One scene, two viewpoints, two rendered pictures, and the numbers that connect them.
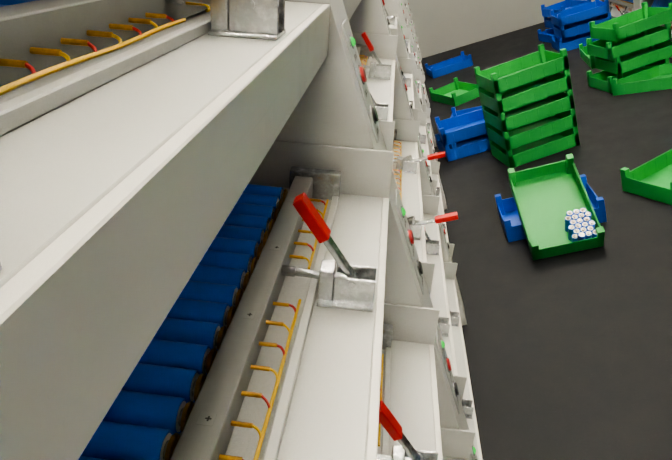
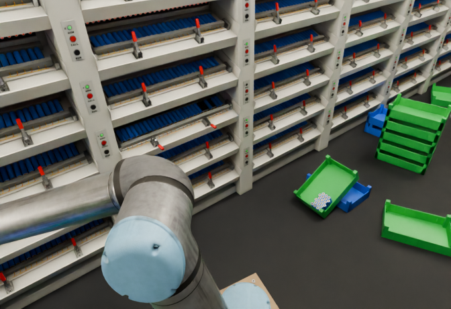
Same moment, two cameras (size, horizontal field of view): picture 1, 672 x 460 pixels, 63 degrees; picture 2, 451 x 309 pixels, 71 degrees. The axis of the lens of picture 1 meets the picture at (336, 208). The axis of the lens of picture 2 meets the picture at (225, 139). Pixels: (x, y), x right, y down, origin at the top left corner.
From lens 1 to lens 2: 114 cm
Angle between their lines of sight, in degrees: 37
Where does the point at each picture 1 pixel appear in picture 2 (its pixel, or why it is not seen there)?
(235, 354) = not seen: outside the picture
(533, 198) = (328, 176)
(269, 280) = (13, 128)
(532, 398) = (211, 230)
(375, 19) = (235, 58)
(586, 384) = (226, 243)
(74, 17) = not seen: outside the picture
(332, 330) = (14, 144)
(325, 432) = not seen: outside the picture
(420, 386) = (78, 175)
